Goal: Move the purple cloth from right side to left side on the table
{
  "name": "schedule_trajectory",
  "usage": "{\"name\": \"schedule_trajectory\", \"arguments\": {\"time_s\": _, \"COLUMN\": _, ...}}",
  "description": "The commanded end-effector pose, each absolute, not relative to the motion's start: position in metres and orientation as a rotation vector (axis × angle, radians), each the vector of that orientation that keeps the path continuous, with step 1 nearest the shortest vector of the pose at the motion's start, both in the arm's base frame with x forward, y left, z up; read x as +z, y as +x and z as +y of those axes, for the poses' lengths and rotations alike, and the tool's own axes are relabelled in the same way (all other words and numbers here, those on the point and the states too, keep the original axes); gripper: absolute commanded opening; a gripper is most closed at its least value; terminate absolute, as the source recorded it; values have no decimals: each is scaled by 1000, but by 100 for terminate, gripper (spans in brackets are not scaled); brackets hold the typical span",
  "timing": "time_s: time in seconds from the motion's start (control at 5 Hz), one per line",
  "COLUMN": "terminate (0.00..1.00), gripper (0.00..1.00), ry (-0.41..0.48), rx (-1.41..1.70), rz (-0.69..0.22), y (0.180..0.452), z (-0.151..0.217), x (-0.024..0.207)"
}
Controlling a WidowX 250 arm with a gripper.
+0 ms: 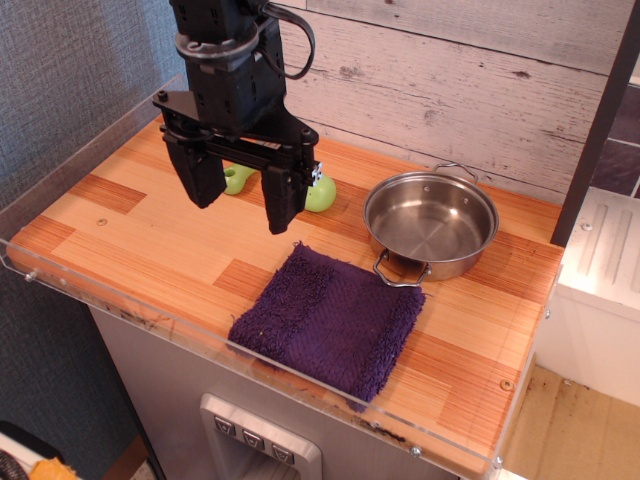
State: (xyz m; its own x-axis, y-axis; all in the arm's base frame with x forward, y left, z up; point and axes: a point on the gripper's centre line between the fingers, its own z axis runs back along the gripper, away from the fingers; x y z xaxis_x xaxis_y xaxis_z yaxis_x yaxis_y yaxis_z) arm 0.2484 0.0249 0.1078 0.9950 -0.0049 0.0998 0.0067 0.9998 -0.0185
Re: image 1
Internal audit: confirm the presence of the grey toy fridge cabinet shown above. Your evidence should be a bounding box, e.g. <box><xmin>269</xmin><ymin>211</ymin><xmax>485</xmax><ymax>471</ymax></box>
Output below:
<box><xmin>91</xmin><ymin>308</ymin><xmax>495</xmax><ymax>479</ymax></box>

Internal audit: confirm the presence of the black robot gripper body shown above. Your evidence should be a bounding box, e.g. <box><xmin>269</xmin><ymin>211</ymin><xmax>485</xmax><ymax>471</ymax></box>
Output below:
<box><xmin>153</xmin><ymin>59</ymin><xmax>320</xmax><ymax>187</ymax></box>

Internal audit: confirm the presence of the dark right frame post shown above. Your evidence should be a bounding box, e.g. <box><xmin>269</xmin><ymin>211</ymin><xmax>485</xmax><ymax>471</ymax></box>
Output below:
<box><xmin>550</xmin><ymin>1</ymin><xmax>639</xmax><ymax>247</ymax></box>

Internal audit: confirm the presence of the silver ice dispenser panel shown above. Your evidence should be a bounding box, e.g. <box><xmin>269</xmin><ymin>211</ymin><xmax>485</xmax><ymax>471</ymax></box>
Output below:
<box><xmin>200</xmin><ymin>393</ymin><xmax>323</xmax><ymax>479</ymax></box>

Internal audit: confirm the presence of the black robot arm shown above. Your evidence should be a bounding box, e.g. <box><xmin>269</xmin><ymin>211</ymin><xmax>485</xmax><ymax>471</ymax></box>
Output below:
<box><xmin>153</xmin><ymin>1</ymin><xmax>321</xmax><ymax>234</ymax></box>

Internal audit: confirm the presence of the purple terry cloth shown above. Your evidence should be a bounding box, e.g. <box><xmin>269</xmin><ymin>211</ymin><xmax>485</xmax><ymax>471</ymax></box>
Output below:
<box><xmin>228</xmin><ymin>243</ymin><xmax>425</xmax><ymax>413</ymax></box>

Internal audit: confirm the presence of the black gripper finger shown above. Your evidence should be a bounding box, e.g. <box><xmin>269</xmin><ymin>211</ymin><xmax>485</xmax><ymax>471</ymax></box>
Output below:
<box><xmin>163</xmin><ymin>133</ymin><xmax>226</xmax><ymax>209</ymax></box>
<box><xmin>261</xmin><ymin>165</ymin><xmax>307</xmax><ymax>235</ymax></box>

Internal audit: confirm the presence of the stainless steel pot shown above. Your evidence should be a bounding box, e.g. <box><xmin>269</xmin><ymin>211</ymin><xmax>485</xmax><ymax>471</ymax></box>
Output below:
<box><xmin>363</xmin><ymin>162</ymin><xmax>499</xmax><ymax>288</ymax></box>

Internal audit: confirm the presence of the clear acrylic counter guard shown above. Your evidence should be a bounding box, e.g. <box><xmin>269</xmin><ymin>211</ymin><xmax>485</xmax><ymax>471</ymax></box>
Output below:
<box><xmin>1</xmin><ymin>102</ymin><xmax>562</xmax><ymax>479</ymax></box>

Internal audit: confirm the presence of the green-handled grey toy spatula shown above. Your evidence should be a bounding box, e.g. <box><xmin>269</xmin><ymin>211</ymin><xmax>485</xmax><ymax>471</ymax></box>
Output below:
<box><xmin>224</xmin><ymin>164</ymin><xmax>257</xmax><ymax>196</ymax></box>

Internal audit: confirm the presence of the yellow object bottom left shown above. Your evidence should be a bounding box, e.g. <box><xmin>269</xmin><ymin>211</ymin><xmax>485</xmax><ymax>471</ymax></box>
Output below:
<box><xmin>28</xmin><ymin>458</ymin><xmax>78</xmax><ymax>480</ymax></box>

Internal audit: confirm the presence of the white toy sink unit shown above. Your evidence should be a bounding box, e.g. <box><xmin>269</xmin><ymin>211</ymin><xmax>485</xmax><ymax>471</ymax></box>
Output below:
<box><xmin>534</xmin><ymin>188</ymin><xmax>639</xmax><ymax>405</ymax></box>

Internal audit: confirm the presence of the green toy apple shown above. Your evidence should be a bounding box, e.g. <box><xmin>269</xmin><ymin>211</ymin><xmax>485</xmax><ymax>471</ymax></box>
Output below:
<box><xmin>305</xmin><ymin>175</ymin><xmax>337</xmax><ymax>213</ymax></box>

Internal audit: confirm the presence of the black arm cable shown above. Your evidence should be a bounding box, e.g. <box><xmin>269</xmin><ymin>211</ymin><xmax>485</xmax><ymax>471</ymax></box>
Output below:
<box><xmin>259</xmin><ymin>0</ymin><xmax>317</xmax><ymax>82</ymax></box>

